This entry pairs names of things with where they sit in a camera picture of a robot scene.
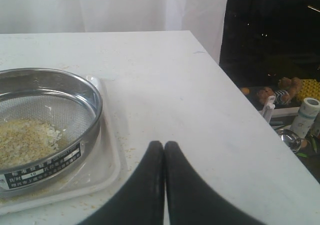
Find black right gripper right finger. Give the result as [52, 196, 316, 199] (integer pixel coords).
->
[164, 141, 260, 225]

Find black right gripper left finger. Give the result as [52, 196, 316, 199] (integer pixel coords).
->
[82, 141, 165, 225]

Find round steel sieve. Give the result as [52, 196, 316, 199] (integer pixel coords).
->
[0, 68, 103, 195]

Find yellow white grain mix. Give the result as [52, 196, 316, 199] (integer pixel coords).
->
[0, 119, 66, 169]

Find white plastic tray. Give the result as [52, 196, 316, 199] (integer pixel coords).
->
[0, 75, 128, 215]

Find steel ladle bowl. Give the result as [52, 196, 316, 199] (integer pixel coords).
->
[276, 128, 303, 153]

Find brown teddy bear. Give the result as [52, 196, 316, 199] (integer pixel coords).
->
[256, 77, 303, 106]

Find white paper roll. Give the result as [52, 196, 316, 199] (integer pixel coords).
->
[289, 97, 320, 139]

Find yellow honeycomb cloth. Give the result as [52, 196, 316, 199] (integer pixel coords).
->
[297, 79, 320, 102]

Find white curtain backdrop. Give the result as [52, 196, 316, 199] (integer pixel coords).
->
[0, 0, 227, 62]

